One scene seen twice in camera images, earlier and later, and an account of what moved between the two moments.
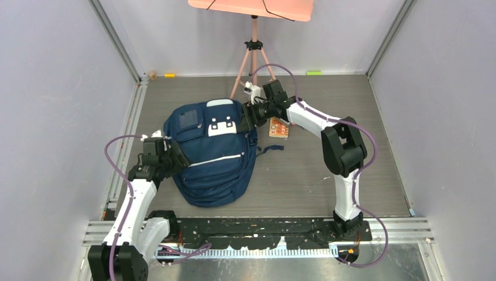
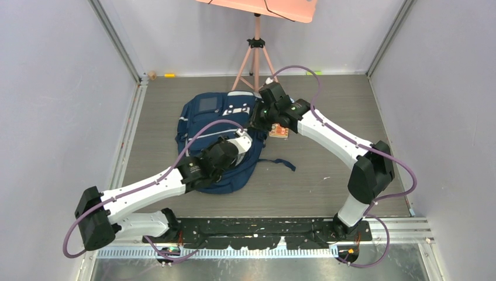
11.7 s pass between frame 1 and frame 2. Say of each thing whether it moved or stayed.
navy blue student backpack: moved
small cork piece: stayed
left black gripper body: moved
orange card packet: stayed
